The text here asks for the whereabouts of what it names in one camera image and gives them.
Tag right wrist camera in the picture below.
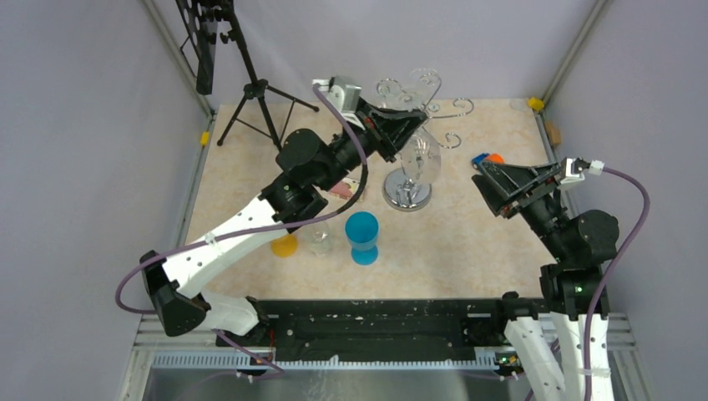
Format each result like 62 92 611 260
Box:
559 158 604 187

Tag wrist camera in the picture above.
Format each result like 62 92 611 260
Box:
311 75 362 120
559 158 604 187

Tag chrome wine glass rack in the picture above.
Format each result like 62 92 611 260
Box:
376 68 474 212

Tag yellow corner clamp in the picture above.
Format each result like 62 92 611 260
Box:
527 97 545 112

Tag clear patterned wine glass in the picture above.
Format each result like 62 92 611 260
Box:
303 221 333 257

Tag blue orange toy car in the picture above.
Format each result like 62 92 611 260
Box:
471 153 505 169

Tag clear tall stemmed glass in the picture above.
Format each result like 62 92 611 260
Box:
409 68 442 107

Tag yellow wine glass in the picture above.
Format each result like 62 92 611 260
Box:
270 234 299 258

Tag black tripod stand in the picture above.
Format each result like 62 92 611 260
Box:
214 1 320 150

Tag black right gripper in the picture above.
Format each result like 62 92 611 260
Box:
471 159 569 260

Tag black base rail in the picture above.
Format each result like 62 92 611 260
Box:
215 297 549 367

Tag blue wine glass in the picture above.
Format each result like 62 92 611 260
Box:
344 211 379 266

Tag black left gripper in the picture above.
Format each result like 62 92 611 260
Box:
316 97 427 192

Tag black perforated plate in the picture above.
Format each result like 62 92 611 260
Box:
175 0 218 95

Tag playing card box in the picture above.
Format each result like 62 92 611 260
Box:
326 177 368 202

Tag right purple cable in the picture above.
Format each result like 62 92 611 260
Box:
580 165 652 401

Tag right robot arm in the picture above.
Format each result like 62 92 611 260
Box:
473 158 619 400

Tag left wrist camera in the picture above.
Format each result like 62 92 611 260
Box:
311 75 362 120

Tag clear small wine glass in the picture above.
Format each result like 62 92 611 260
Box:
397 89 442 185

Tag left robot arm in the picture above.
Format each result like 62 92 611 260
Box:
140 99 427 346

